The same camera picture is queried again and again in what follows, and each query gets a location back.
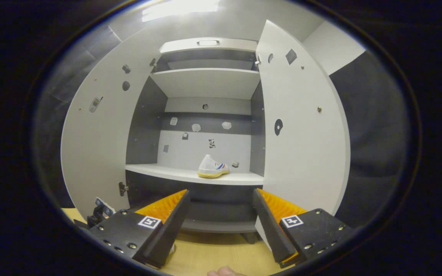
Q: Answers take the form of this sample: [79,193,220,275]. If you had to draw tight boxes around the white striped shoe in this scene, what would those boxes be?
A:
[197,154,231,179]

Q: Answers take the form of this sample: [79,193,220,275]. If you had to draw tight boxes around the black camera on stand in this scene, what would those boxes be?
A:
[87,197,115,228]

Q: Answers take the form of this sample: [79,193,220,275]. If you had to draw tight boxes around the white cabinet door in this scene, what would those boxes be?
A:
[255,20,351,250]
[61,27,166,220]

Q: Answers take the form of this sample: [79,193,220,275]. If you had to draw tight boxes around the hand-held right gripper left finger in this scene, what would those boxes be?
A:
[89,189,190,269]

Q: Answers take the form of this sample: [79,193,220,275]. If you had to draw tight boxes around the white cabinet drawer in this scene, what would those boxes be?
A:
[159,37,259,54]

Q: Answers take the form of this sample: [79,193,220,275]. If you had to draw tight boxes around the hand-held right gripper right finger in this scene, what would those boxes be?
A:
[252,188,354,269]

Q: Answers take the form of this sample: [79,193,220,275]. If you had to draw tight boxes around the black backdrop cloth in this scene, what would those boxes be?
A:
[33,23,411,227]

